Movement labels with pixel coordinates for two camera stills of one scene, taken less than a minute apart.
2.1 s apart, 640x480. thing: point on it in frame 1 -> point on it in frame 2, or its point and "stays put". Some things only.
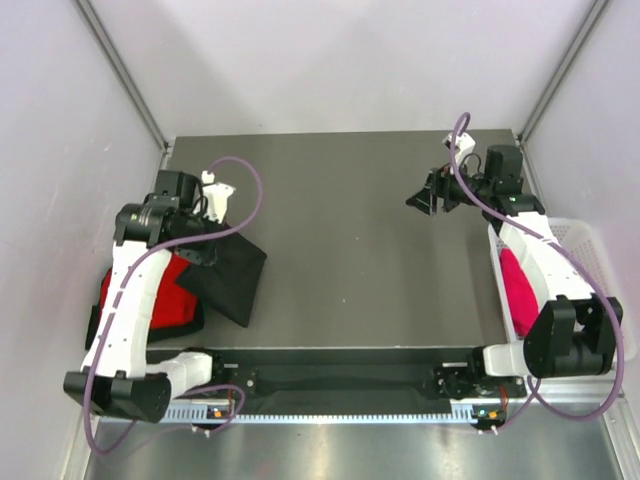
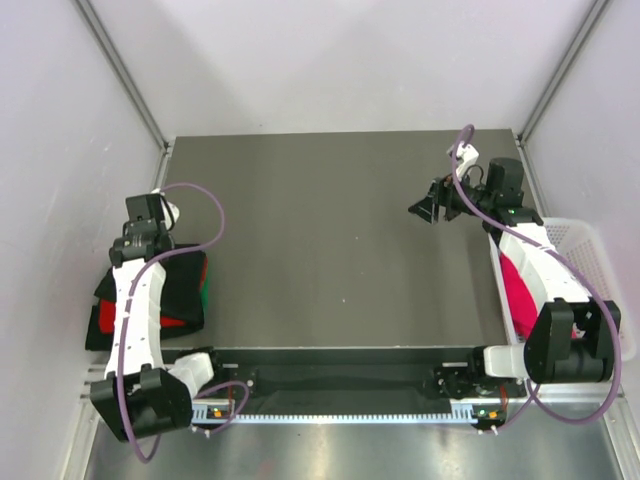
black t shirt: (231, 286) -> (183, 311)
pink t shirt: (521, 292) stays put
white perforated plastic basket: (587, 246) stays put
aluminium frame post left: (112, 53) stays put
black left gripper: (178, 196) -> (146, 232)
